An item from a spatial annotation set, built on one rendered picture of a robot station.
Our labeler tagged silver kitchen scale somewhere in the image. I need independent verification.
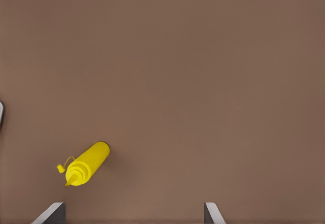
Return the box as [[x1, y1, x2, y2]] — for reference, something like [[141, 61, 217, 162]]
[[0, 100, 5, 131]]

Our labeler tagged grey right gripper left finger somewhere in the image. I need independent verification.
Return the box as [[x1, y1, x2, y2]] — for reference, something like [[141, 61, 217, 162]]
[[30, 202, 67, 224]]

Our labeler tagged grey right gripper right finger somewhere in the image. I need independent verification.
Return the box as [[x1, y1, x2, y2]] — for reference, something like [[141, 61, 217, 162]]
[[204, 202, 226, 224]]

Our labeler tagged yellow sauce squeeze bottle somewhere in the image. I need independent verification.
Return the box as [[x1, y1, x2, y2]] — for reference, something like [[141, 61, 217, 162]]
[[56, 141, 111, 187]]

